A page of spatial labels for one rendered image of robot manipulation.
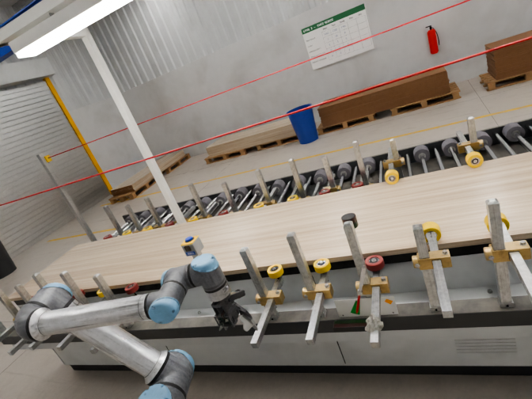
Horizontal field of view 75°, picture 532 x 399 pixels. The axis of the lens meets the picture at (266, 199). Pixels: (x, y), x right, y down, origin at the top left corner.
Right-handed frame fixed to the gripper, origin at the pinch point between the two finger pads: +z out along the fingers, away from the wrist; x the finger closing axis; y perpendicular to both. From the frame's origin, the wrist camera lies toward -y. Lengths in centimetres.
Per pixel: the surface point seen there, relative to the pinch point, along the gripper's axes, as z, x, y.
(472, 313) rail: 24, 82, -32
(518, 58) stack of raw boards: 53, 214, -623
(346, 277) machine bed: 19, 29, -53
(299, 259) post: -10.3, 19.9, -30.2
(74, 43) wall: -306, -761, -715
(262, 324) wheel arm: 9.7, 0.5, -12.0
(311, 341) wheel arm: 9.5, 26.1, -3.4
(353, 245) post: -14, 44, -32
